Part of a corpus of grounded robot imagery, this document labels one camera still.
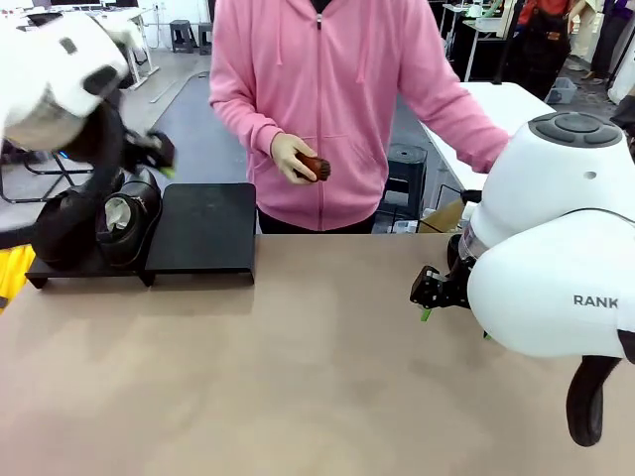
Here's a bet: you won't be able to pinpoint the grey plastic crate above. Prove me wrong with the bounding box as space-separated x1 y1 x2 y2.
545 76 579 105

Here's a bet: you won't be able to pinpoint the black leather buckle shoe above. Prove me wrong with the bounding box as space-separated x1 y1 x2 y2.
94 166 164 269
32 187 108 272

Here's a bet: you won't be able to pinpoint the person in pink hoodie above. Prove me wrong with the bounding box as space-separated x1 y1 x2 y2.
207 0 511 234

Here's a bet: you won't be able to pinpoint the black pole stand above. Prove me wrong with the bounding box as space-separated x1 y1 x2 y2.
490 0 522 86

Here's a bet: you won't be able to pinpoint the background person black apron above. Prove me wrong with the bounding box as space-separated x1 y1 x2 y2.
515 0 579 100

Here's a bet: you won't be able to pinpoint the person's left forearm pink sleeve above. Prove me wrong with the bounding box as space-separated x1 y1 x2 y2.
411 93 511 175

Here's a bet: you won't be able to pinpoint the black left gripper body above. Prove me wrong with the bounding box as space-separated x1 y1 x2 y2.
123 131 178 173

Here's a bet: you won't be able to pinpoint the black left arm cable sleeve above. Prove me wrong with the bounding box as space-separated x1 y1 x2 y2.
0 93 130 249

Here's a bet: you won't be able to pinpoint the brown wooden shoe brush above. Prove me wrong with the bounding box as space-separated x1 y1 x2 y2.
296 152 332 183

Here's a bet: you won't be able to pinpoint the background person purple top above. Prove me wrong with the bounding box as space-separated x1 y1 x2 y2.
582 0 635 85

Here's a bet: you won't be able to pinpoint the small white desk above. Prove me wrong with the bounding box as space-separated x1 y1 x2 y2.
441 2 515 83

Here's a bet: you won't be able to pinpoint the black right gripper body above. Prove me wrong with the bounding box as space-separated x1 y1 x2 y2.
436 257 471 308

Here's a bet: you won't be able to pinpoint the black right arm cable sleeve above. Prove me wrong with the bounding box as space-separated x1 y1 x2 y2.
567 329 635 447

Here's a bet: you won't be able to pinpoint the large white table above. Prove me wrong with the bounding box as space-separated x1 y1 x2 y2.
419 81 557 192

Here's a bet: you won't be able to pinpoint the black sled base chair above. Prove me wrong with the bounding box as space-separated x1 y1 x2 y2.
0 138 95 204

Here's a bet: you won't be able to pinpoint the black arm cable sleeve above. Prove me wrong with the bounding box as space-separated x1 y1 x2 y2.
0 93 130 249
567 329 635 447

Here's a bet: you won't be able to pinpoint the person's right forearm pink sleeve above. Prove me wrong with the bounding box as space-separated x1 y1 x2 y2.
207 88 287 150

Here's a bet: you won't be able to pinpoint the yellow and grey jacket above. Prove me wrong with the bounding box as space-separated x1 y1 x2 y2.
0 245 37 314

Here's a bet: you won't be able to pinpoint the person's right hand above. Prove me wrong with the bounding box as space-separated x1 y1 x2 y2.
270 132 318 185

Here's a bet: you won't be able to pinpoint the seated person dark clothes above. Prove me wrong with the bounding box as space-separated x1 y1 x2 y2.
609 93 635 131

